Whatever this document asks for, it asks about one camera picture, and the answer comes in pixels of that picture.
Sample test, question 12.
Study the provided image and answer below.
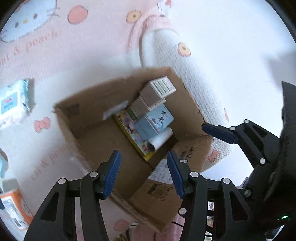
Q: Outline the light blue tea box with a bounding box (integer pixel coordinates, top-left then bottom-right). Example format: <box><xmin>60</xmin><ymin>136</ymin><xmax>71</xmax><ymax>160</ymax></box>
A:
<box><xmin>133</xmin><ymin>104</ymin><xmax>174</xmax><ymax>141</ymax></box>

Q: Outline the brown cardboard box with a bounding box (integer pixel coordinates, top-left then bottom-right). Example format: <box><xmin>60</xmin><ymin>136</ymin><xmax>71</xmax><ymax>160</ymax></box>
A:
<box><xmin>55</xmin><ymin>67</ymin><xmax>213</xmax><ymax>232</ymax></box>

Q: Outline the baby wipes pack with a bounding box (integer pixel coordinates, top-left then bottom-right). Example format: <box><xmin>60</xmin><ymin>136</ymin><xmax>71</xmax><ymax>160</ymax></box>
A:
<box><xmin>1</xmin><ymin>79</ymin><xmax>30</xmax><ymax>130</ymax></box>

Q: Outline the white green medicine box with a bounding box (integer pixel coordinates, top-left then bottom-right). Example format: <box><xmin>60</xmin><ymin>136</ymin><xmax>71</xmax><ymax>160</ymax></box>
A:
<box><xmin>139</xmin><ymin>76</ymin><xmax>176</xmax><ymax>106</ymax></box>

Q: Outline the light blue case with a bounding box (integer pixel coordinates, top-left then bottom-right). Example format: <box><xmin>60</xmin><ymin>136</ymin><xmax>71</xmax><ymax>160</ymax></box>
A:
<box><xmin>0</xmin><ymin>150</ymin><xmax>9</xmax><ymax>178</ymax></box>

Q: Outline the orange white packet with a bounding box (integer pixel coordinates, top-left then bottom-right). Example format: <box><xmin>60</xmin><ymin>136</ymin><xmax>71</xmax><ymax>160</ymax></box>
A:
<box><xmin>1</xmin><ymin>189</ymin><xmax>34</xmax><ymax>230</ymax></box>

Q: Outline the pink hello kitty mat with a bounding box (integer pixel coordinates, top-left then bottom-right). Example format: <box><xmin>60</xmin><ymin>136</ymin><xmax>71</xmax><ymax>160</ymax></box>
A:
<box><xmin>0</xmin><ymin>0</ymin><xmax>234</xmax><ymax>241</ymax></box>

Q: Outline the white paper roll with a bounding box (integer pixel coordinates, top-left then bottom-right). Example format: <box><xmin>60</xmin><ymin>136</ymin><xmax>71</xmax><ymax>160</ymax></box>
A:
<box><xmin>147</xmin><ymin>127</ymin><xmax>173</xmax><ymax>153</ymax></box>

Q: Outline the yellow cartoon picture book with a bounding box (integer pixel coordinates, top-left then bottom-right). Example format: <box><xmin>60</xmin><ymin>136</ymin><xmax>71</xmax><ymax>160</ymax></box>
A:
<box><xmin>113</xmin><ymin>111</ymin><xmax>154</xmax><ymax>162</ymax></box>

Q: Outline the white green lower box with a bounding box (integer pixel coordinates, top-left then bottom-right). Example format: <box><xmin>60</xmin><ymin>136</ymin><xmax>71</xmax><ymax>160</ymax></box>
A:
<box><xmin>127</xmin><ymin>95</ymin><xmax>166</xmax><ymax>119</ymax></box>

